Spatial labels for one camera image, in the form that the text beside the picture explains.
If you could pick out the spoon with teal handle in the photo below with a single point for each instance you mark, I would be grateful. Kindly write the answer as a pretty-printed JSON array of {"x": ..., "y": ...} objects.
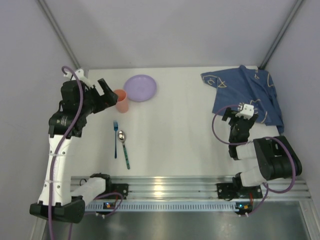
[{"x": 122, "y": 138}]

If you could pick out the orange plastic cup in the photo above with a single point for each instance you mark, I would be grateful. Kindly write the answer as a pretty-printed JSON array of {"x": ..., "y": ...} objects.
[{"x": 122, "y": 104}]

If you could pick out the purple plastic plate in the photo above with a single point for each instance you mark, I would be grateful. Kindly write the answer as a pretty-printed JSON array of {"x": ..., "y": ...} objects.
[{"x": 140, "y": 88}]

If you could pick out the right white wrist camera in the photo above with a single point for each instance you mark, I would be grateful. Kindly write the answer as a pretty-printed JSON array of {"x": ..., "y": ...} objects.
[{"x": 245, "y": 110}]

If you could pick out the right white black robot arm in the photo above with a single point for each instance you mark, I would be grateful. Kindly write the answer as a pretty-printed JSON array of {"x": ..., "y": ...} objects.
[{"x": 275, "y": 157}]

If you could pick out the right aluminium frame post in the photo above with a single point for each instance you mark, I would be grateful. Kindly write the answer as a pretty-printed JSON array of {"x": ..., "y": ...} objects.
[{"x": 293, "y": 12}]

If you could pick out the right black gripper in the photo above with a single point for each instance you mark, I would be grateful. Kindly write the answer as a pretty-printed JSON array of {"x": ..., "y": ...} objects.
[{"x": 240, "y": 120}]

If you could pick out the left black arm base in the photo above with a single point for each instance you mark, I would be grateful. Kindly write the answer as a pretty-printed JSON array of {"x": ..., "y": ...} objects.
[{"x": 121, "y": 188}]

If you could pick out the blue fish-pattern cloth placemat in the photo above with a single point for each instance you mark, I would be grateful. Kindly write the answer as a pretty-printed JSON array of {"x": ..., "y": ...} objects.
[{"x": 239, "y": 86}]

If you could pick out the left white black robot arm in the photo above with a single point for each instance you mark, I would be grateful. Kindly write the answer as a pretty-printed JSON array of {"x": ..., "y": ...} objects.
[{"x": 57, "y": 201}]

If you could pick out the aluminium mounting rail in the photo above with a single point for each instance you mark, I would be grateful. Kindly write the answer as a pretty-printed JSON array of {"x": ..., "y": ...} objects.
[{"x": 194, "y": 188}]

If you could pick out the white slotted cable duct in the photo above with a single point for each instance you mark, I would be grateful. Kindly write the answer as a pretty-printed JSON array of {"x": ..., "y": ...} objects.
[{"x": 182, "y": 206}]

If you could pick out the left aluminium frame post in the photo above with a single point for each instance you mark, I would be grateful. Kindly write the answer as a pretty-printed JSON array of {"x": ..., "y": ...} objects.
[{"x": 44, "y": 7}]

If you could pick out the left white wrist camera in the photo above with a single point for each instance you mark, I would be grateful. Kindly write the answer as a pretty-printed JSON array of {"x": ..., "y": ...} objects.
[{"x": 82, "y": 76}]

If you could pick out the aluminium frame post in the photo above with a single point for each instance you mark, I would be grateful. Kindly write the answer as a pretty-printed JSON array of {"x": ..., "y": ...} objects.
[
  {"x": 44, "y": 7},
  {"x": 293, "y": 12}
]

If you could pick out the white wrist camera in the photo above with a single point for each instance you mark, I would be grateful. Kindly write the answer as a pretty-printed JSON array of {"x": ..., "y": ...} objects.
[
  {"x": 82, "y": 76},
  {"x": 245, "y": 110}
]

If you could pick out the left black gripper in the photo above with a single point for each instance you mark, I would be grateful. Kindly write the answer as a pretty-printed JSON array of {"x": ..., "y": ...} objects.
[{"x": 100, "y": 97}]

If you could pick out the blue metal fork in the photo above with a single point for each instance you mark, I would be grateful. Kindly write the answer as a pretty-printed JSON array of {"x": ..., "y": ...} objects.
[{"x": 115, "y": 128}]

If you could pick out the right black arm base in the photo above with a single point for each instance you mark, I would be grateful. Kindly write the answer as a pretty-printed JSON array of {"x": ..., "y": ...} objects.
[{"x": 228, "y": 192}]

